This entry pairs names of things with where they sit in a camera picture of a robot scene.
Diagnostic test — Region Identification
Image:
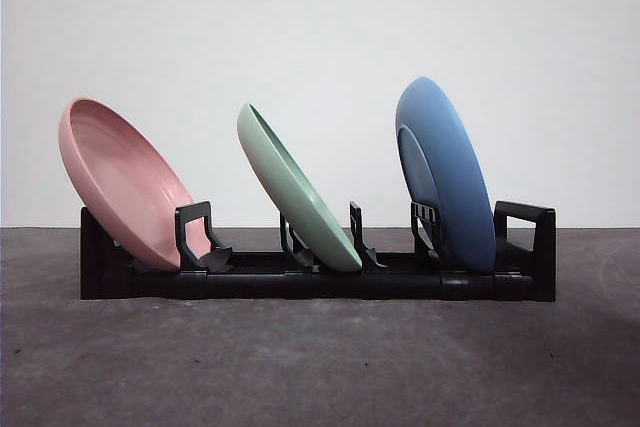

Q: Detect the green round plate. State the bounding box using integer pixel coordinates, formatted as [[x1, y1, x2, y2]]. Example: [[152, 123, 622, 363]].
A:
[[236, 102, 363, 272]]

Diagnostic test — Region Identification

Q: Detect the blue round plate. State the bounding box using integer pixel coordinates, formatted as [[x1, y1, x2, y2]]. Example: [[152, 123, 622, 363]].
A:
[[394, 76, 498, 276]]

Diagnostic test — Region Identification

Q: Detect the pink round plate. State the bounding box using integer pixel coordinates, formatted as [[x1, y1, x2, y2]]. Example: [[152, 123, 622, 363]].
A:
[[57, 97, 211, 272]]

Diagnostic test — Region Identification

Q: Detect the black plastic dish rack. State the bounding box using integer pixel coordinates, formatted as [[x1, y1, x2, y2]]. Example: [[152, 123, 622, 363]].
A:
[[79, 200, 558, 304]]

